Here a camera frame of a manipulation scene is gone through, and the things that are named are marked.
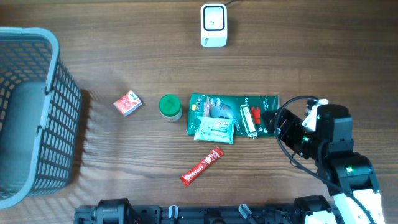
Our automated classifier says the red Nescafe stick sachet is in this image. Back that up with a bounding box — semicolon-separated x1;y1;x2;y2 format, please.
180;147;224;187

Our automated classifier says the light green tissue pack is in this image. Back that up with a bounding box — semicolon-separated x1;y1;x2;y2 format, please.
194;116;236;144

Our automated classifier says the green 3M gloves package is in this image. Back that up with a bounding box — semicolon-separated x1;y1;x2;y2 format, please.
187;93;279;138

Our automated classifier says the white barcode scanner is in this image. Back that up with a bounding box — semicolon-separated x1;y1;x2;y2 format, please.
200;3;228;47

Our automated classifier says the green lid jar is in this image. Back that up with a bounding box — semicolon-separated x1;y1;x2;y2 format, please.
159;95;182;122

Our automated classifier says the small red juice box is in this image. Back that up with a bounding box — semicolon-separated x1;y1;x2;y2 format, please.
113;90;142;116

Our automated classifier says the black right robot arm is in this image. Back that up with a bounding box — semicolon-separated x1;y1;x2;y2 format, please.
262;100;385;223

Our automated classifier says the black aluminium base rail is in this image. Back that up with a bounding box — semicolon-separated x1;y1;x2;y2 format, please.
74;195;344;224

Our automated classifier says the grey plastic mesh basket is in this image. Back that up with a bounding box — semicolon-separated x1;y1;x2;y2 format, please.
1;27;82;209

